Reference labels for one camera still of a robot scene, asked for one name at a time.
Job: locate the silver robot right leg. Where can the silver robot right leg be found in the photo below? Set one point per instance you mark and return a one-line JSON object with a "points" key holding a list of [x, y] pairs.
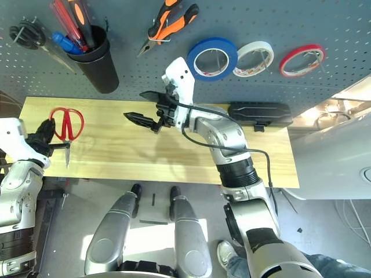
{"points": [[188, 243]]}

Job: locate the silver robot leg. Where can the silver robot leg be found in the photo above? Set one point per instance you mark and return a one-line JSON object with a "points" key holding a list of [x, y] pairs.
{"points": [[110, 240], [188, 243]]}

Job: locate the blue jeans leg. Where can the blue jeans leg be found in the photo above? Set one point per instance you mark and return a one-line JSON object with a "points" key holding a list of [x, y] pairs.
{"points": [[237, 267], [336, 266]]}

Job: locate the long black tape strip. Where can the long black tape strip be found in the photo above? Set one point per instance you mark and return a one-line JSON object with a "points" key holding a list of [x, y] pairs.
{"points": [[153, 222]]}

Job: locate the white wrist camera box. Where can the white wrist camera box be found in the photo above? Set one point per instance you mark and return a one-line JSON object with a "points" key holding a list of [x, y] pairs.
{"points": [[182, 78], [11, 136]]}

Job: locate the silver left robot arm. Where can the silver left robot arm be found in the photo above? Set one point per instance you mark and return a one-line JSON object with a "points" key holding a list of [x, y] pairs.
{"points": [[20, 188]]}

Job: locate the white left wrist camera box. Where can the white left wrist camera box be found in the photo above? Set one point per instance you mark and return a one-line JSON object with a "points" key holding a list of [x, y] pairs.
{"points": [[11, 136]]}

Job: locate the short black tape strip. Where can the short black tape strip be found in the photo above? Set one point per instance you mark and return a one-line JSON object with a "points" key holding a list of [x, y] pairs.
{"points": [[153, 199]]}

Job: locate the black tool case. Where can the black tool case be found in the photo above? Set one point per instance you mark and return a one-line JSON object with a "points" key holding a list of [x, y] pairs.
{"points": [[261, 113]]}

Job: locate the white sneaker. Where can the white sneaker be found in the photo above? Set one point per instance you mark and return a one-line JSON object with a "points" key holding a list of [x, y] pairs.
{"points": [[227, 255]]}

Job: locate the orange black needle-nose pliers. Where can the orange black needle-nose pliers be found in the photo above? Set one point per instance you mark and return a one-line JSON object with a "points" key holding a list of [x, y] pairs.
{"points": [[171, 26]]}

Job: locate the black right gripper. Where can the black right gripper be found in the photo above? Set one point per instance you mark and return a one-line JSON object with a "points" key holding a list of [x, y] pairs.
{"points": [[168, 113]]}

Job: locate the grey robot torso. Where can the grey robot torso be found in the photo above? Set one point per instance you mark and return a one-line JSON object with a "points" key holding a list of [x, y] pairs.
{"points": [[130, 275]]}

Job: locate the metal peg hook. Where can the metal peg hook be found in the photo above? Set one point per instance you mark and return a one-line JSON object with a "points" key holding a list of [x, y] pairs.
{"points": [[263, 59], [319, 59], [216, 62]]}

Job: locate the blue tape roll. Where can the blue tape roll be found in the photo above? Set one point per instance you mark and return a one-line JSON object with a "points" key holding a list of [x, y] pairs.
{"points": [[192, 58]]}

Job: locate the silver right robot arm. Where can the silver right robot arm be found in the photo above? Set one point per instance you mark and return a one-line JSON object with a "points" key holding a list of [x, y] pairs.
{"points": [[229, 139]]}

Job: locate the black cup holder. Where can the black cup holder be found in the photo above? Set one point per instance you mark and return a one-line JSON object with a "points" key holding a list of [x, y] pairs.
{"points": [[101, 75]]}

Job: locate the red tape roll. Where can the red tape roll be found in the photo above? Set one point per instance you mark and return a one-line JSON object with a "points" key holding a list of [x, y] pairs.
{"points": [[301, 47]]}

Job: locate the white cabinet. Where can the white cabinet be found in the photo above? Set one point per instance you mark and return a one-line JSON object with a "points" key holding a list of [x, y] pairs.
{"points": [[327, 159]]}

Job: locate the grey pegboard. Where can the grey pegboard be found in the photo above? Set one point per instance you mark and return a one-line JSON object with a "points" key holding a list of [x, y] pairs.
{"points": [[290, 23]]}

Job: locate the white tape roll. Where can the white tape roll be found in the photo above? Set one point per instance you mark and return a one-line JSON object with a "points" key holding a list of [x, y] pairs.
{"points": [[255, 45]]}

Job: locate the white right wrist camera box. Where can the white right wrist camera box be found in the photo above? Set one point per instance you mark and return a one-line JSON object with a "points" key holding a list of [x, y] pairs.
{"points": [[182, 78]]}

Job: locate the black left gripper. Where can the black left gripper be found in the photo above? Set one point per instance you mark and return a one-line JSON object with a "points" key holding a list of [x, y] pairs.
{"points": [[39, 146]]}

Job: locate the silver robot left leg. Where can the silver robot left leg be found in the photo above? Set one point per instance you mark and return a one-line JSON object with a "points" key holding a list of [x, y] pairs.
{"points": [[110, 240]]}

